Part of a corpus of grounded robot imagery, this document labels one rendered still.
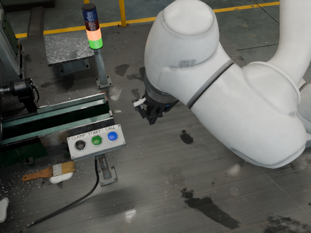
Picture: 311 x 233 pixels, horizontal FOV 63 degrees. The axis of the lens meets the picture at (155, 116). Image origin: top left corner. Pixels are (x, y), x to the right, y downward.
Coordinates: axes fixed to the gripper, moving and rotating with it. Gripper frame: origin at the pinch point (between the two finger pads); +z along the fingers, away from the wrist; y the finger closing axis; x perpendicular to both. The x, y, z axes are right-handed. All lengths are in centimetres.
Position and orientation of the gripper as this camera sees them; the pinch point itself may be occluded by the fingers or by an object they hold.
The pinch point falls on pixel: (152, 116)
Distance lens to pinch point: 72.0
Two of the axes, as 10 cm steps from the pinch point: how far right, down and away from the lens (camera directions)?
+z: -1.4, 3.2, 9.4
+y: -9.4, 2.5, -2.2
